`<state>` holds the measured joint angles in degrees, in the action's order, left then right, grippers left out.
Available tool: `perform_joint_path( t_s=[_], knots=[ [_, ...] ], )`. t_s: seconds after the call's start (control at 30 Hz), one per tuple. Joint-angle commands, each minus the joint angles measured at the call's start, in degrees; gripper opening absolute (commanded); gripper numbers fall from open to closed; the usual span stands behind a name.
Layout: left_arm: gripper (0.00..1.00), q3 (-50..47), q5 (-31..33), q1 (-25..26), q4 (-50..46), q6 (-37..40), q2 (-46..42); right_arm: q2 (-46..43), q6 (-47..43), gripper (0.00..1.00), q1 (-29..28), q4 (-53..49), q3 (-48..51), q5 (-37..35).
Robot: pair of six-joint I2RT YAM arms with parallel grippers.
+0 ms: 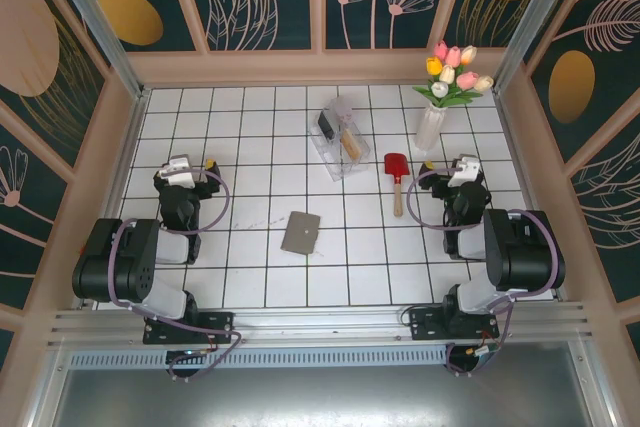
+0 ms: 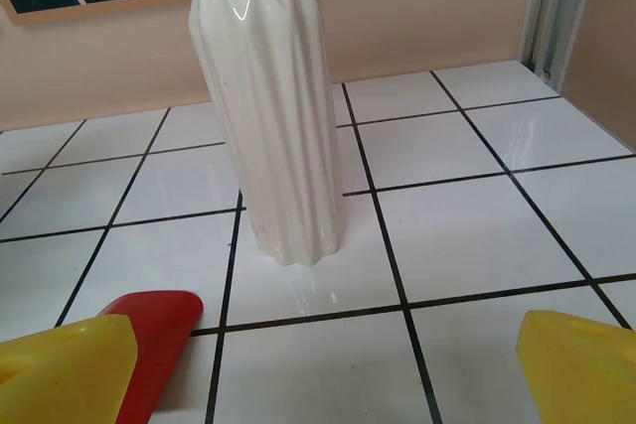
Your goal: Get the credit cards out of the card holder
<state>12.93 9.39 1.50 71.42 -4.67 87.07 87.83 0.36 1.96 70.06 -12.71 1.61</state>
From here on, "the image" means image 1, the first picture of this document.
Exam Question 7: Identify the grey folding card holder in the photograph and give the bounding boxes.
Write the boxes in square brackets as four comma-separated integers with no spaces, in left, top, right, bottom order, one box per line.
[279,210,322,256]

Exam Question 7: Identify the lilac card in organizer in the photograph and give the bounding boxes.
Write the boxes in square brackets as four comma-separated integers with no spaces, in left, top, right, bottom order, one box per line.
[329,96,354,121]

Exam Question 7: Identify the white ribbed vase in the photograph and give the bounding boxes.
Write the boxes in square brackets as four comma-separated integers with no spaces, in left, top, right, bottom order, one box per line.
[415,102,449,151]

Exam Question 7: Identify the wooden brush in organizer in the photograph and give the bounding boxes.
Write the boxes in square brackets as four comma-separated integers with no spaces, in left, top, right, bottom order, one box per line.
[340,128,363,162]

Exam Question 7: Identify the clear acrylic organizer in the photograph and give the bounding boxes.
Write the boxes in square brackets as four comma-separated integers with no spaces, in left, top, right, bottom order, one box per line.
[308,95,372,182]

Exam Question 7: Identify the artificial tulip bouquet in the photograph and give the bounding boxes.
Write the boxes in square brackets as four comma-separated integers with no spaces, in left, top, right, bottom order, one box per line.
[411,40,496,110]

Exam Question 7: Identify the black item in organizer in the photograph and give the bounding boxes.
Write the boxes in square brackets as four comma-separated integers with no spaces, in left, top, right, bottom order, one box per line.
[317,111,336,141]

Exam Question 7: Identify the grey metal panel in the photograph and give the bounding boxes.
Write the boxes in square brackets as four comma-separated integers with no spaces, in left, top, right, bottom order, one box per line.
[48,366,604,427]

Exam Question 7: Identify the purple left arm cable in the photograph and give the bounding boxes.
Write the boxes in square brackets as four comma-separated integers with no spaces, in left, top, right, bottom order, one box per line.
[108,169,244,383]

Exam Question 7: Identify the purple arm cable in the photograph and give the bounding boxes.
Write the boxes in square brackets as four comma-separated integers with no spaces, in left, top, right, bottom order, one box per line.
[406,166,565,378]
[108,169,244,383]

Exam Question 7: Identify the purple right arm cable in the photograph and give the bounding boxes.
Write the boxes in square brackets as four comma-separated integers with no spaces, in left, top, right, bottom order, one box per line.
[406,166,565,378]

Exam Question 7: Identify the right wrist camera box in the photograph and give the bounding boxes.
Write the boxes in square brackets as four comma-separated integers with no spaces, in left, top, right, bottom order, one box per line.
[446,156,480,189]

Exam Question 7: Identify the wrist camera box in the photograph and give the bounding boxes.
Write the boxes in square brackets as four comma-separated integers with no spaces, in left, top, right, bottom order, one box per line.
[166,156,195,187]
[446,156,480,189]

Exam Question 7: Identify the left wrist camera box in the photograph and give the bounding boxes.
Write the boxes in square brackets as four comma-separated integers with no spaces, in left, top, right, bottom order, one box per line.
[166,156,195,187]

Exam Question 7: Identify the red shovel wooden handle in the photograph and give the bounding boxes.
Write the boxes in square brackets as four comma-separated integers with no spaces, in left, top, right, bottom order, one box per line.
[383,152,411,219]

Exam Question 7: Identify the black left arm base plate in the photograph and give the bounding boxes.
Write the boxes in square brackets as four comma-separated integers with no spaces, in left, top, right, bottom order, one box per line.
[142,311,236,346]

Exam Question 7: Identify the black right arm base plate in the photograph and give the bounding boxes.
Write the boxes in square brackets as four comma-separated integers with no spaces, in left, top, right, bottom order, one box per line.
[408,306,501,344]

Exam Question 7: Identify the aluminium mounting rail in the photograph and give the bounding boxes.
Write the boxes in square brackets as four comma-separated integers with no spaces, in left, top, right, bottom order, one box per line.
[47,300,597,349]

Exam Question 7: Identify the aluminium frame post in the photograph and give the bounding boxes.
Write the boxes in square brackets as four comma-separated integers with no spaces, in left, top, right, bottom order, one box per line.
[491,0,584,94]
[41,0,147,99]

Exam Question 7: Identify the slotted grey cable duct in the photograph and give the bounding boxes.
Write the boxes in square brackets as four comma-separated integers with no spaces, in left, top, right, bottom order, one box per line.
[67,346,449,369]

